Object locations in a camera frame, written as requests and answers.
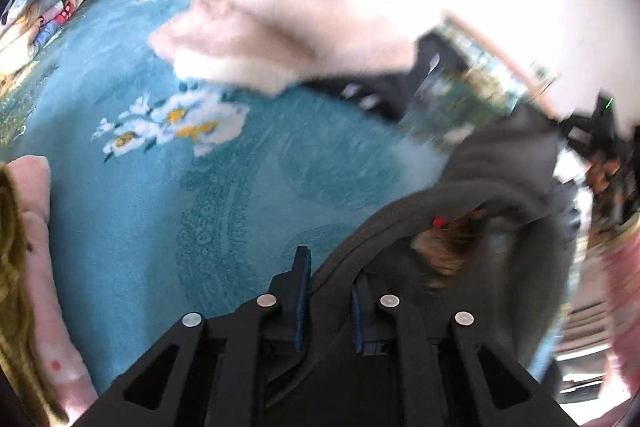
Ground olive knitted cloth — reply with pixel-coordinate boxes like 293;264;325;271
0;162;69;426

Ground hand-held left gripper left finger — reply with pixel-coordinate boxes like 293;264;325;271
75;246;313;427

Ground pink fluffy cloth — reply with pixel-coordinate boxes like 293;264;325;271
149;0;417;96

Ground pink folded cloth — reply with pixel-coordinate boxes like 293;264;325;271
9;156;99;414

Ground dark grey printed garment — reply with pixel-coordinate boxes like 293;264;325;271
265;19;583;408

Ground pile of mixed clothes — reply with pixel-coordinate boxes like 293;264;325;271
0;0;97;75

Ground blue floral blanket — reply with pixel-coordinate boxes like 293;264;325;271
0;0;451;395

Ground person's right forearm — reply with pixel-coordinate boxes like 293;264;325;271
598;213;640;420

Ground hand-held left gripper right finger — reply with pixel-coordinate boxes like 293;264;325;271
352;272;576;427

